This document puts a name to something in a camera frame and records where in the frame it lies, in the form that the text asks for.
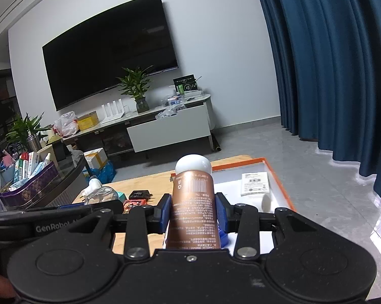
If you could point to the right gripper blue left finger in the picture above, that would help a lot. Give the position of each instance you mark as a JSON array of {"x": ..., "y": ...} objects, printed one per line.
[{"x": 159, "y": 216}]

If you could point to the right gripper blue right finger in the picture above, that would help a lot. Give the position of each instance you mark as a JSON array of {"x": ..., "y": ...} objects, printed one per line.
[{"x": 227, "y": 214}]

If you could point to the rose gold bottle white cap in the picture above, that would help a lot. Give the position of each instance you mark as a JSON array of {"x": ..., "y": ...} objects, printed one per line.
[{"x": 193, "y": 217}]

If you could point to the clear glass refill bottle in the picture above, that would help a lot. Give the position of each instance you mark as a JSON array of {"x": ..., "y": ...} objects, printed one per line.
[{"x": 96, "y": 192}]

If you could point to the small black box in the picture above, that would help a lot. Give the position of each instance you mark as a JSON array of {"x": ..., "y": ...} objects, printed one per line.
[{"x": 140, "y": 195}]

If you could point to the colourful card box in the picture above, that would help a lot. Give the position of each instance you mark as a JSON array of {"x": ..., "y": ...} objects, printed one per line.
[{"x": 131, "y": 203}]

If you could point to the orange rimmed white tray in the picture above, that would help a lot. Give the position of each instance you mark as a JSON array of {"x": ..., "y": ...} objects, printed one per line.
[{"x": 227, "y": 180}]

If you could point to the white usb charger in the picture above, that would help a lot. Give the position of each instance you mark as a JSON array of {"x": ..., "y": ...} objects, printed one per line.
[{"x": 266, "y": 203}]

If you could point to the small white carton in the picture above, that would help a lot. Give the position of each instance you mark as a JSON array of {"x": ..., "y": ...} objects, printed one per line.
[{"x": 255, "y": 183}]

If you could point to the teal and white box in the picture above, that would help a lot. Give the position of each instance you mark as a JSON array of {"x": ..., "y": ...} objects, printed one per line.
[{"x": 121, "y": 196}]

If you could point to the purple basket of items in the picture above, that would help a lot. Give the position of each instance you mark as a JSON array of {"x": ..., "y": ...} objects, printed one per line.
[{"x": 25, "y": 177}]

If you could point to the cardboard box on floor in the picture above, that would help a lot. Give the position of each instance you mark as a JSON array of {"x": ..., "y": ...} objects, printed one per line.
[{"x": 96, "y": 158}]

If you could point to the dark side counter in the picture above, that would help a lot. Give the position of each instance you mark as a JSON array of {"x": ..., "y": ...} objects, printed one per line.
[{"x": 58, "y": 183}]

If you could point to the white tv console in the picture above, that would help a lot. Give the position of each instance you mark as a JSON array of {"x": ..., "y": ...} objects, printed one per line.
[{"x": 141, "y": 132}]

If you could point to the left potted plant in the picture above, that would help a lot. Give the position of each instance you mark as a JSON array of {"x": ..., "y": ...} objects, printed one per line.
[{"x": 26, "y": 129}]

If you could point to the white router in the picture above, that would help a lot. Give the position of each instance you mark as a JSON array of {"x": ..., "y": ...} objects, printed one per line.
[{"x": 113, "y": 111}]

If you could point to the yellow box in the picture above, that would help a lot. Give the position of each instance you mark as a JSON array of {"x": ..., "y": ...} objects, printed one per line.
[{"x": 87, "y": 121}]

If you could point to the white plastic bag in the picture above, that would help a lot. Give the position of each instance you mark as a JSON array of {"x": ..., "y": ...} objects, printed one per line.
[{"x": 66, "y": 125}]

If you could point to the black green sign card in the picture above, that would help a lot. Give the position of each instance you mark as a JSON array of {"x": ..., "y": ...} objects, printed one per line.
[{"x": 185, "y": 84}]

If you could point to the potted green plant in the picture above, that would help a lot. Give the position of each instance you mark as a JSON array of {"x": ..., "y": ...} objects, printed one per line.
[{"x": 135, "y": 84}]

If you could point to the black television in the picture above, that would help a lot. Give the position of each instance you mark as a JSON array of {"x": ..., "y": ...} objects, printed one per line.
[{"x": 92, "y": 56}]

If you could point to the blue curtain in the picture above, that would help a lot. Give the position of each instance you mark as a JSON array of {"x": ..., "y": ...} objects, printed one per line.
[{"x": 327, "y": 57}]

